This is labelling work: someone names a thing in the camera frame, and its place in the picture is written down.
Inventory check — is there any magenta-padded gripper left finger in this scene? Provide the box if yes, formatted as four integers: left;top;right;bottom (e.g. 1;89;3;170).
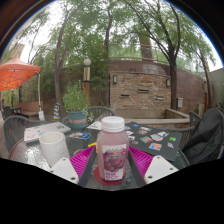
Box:
49;145;98;188

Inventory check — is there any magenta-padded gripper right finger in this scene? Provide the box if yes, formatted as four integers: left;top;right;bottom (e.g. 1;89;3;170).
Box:
127;145;179;188

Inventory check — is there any pink juice bottle white cap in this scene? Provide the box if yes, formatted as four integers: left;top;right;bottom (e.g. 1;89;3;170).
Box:
96;115;130;182

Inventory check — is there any white cup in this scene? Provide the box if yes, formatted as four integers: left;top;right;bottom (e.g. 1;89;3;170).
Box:
38;131;71;168

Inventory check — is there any black laptop with stickers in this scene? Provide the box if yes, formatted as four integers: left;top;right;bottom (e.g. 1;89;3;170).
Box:
124;121;184;163

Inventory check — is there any colourful sticker card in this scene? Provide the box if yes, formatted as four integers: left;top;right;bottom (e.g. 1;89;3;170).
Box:
68;131;92;140

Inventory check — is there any silver laptop with stickers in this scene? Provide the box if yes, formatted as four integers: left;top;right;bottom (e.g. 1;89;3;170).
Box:
23;121;72;144

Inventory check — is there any flat round red coaster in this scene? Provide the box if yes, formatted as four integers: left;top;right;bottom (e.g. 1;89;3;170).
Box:
93;165;127;186

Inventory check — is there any white sticker sheet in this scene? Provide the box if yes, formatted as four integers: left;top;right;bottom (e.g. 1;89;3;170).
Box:
87;120;103;132

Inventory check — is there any blue yellow striped cone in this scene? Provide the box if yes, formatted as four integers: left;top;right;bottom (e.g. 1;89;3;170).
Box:
53;102;61;120

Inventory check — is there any green plant in blue pot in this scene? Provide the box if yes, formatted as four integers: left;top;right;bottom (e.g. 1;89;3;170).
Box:
62;81;93;129

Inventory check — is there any green leafy tree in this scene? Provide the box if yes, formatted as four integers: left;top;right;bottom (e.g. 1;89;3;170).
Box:
188;33;221;108
19;0;88;118
126;0;214;111
76;0;134;108

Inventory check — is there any orange patio umbrella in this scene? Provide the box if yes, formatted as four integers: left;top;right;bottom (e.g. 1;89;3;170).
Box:
0;54;45;122

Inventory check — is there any globe lamp post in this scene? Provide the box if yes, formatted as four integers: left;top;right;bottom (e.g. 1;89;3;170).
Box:
82;58;93;101

